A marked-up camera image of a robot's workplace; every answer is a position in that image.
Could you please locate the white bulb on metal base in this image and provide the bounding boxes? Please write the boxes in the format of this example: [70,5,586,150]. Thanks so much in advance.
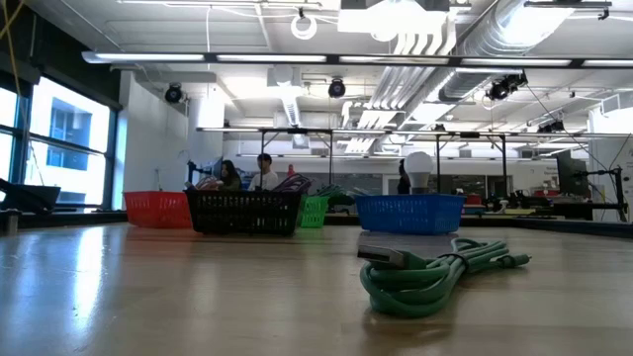
[404,150,435,196]

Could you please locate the green plastic basket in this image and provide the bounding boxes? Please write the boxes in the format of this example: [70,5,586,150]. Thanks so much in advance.
[296,195,330,229]

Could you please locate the black background station frame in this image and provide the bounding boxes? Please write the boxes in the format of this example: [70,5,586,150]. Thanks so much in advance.
[259,127,509,197]

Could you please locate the silver ventilation duct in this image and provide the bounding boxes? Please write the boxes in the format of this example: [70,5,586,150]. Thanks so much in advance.
[437,0,578,103]

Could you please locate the black ceiling spotlight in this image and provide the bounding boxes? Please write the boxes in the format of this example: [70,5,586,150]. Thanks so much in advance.
[485,71,529,103]

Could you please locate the person with dark top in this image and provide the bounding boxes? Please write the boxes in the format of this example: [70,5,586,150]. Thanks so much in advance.
[219,159,243,193]

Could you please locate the short dark green USB cable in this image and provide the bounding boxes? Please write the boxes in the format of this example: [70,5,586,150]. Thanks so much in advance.
[312,183,356,208]

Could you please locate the dark window frame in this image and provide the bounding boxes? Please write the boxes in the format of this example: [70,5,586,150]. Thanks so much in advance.
[0,73,120,212]

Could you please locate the blue plastic basket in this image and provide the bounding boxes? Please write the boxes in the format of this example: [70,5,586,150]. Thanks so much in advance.
[354,193,467,235]

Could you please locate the black monitor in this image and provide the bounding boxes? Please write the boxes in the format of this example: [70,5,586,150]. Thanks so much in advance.
[555,149,590,197]

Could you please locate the black plastic basket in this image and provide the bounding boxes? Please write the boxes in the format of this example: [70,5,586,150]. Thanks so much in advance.
[184,190,304,236]

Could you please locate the purple USB cable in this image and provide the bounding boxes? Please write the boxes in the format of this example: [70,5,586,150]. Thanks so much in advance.
[270,173,314,194]

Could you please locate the round black ceiling speaker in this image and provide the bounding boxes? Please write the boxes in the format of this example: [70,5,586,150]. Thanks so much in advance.
[327,77,347,100]
[163,82,184,105]

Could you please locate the standing person in shadow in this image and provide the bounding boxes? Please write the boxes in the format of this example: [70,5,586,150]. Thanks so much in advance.
[397,158,411,195]

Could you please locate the person with white top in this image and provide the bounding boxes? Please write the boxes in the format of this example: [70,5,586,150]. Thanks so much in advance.
[247,152,280,192]

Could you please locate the black equipment stand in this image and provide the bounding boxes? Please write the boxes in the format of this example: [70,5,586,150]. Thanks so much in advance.
[573,166,630,223]

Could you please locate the long LED light bar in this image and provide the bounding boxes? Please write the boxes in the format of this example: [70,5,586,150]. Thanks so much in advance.
[81,50,633,69]

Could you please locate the long green USB cable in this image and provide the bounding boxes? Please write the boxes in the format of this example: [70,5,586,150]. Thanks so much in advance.
[356,236,533,318]

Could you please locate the small metal post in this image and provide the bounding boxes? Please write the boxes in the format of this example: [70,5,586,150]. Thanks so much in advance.
[3,209,21,236]

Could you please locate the white hanging ring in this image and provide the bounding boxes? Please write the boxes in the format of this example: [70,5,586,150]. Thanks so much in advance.
[290,13,318,42]

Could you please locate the red plastic basket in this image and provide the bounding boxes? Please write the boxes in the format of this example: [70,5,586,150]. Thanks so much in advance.
[123,190,193,229]

